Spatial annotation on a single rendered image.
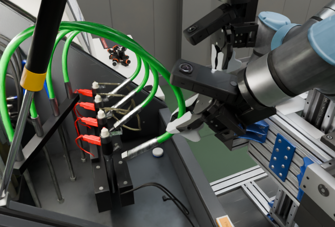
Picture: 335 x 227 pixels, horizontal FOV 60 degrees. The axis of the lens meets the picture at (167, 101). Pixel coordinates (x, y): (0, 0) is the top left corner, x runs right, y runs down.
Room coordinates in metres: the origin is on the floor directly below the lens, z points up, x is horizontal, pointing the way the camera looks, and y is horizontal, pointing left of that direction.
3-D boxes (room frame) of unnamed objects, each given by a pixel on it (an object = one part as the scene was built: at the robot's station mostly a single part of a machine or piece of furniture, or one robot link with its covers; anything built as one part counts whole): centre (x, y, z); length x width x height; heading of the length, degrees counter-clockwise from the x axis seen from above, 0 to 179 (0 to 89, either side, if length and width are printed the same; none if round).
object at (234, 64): (0.63, -0.15, 1.27); 0.06 x 0.03 x 0.09; 107
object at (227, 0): (0.65, -0.15, 1.38); 0.09 x 0.08 x 0.12; 107
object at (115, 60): (1.30, 0.23, 1.01); 0.23 x 0.11 x 0.06; 17
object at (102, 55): (1.27, 0.22, 0.96); 0.70 x 0.22 x 0.03; 17
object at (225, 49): (0.62, -0.13, 1.32); 0.05 x 0.02 x 0.09; 17
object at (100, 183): (0.67, 0.19, 0.91); 0.34 x 0.10 x 0.15; 17
